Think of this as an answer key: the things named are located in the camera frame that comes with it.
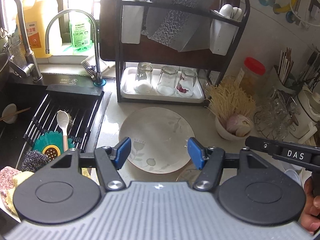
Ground green soap bottle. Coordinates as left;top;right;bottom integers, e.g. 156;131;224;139
69;17;92;49

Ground chrome gooseneck faucet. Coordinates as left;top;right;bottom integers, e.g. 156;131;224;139
45;9;107;88

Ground person's right hand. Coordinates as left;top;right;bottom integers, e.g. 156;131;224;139
301;176;320;235

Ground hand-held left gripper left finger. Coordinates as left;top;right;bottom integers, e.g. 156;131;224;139
50;137;132;191

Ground brown rimmed plate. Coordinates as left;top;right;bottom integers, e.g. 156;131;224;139
176;164;202;183

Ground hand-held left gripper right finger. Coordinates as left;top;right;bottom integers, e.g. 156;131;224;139
187;137;270;191

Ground red print drinking glass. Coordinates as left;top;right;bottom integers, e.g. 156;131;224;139
176;67;198;98

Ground steel wool scrubber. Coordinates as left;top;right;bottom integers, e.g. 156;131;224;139
21;150;50;172

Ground black roll-up drying rack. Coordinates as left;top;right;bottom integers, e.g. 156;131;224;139
24;84;105;153

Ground floral ceramic plate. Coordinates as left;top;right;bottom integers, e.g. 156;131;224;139
119;107;195;174

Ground dark utensil handles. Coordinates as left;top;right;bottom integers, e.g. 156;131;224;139
297;50;320;88

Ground red lid jar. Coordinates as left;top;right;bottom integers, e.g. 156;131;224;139
239;57;267;93

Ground wire rack of glass cups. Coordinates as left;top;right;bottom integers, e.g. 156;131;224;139
254;90;300;140

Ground dark metal dish rack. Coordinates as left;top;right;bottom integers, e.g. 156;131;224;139
115;0;250;105

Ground pink sponge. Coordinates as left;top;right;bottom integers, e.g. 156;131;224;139
0;166;22;205

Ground dark wooden cutting board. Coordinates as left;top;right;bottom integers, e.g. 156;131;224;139
99;0;247;65

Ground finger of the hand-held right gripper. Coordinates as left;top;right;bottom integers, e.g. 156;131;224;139
244;136;282;155

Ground white teapot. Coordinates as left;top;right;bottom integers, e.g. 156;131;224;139
291;85;320;143

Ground yellow sponge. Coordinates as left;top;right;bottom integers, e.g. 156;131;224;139
7;171;34;215

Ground dried noodle bundle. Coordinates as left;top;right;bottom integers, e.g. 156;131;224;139
205;76;257;123

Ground purple garlic bulb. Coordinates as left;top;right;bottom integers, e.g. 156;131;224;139
226;115;253;137

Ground textured steel cutting board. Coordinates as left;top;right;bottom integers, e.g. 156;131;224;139
141;0;223;52

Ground steel pull-down faucet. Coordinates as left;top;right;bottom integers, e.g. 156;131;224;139
0;0;43;82

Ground wall power outlet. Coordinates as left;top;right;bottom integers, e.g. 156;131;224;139
309;0;320;18

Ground white plastic tray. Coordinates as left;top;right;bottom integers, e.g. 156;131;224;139
120;66;205;100

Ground white utensil holder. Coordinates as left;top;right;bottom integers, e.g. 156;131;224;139
121;5;145;44
209;10;239;55

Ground clear drinking glass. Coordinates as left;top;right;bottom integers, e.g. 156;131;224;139
157;65;178;96
134;62;153;93

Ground bundle of chopsticks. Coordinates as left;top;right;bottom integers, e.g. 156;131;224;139
278;47;295;83

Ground small white dish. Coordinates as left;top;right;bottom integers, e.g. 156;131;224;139
1;104;17;124

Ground white long handled spoon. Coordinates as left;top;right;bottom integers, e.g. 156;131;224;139
56;110;73;152

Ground white sponge plate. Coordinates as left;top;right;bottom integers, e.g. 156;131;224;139
0;192;22;223

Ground white bowl with garlic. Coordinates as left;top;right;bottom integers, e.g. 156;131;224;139
215;116;253;140

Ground wooden chopsticks pair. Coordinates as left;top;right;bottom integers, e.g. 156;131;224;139
0;107;31;121

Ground dark frying pan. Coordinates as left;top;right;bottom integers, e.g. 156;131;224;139
0;52;12;90

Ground dish brush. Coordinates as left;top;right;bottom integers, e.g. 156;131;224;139
80;56;97;75

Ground yellow detergent jug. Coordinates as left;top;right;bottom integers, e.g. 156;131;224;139
16;0;63;58

